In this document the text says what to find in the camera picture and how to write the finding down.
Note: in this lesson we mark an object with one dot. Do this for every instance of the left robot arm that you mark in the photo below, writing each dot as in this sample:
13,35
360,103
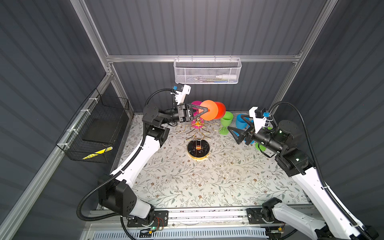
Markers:
117,194

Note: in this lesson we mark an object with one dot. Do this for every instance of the blue wine glass front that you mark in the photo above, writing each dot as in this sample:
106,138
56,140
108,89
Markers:
240,123

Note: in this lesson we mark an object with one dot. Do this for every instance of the light green wine glass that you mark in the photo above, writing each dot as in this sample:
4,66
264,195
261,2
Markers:
226,121

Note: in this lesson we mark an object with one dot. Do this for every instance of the black wire basket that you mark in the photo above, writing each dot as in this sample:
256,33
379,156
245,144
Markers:
93,136

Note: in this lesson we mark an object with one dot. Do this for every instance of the pink wine glass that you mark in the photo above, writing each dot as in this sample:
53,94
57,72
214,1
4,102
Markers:
197,123

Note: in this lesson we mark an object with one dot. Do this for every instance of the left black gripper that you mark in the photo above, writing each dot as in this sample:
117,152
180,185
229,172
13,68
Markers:
184,114

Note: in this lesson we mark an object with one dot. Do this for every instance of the red wine glass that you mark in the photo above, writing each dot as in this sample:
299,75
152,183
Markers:
217,110

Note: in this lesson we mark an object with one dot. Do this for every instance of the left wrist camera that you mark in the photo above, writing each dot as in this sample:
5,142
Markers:
180,92

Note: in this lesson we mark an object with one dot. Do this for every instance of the gold wine glass rack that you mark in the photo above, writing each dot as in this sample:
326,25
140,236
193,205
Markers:
198,147

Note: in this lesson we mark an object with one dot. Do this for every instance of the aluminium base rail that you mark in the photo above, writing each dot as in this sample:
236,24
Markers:
209,223

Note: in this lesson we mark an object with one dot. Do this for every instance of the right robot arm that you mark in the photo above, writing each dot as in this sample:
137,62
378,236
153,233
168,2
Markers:
337,223

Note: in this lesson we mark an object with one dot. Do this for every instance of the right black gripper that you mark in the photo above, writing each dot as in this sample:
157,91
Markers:
241,134

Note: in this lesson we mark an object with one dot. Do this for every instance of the floral table mat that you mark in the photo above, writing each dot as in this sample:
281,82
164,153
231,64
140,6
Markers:
231,174

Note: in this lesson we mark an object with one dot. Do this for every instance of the white marker in basket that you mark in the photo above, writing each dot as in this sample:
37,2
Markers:
226,78

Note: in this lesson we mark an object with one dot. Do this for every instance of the white wire mesh basket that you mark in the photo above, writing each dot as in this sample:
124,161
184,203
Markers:
203,70

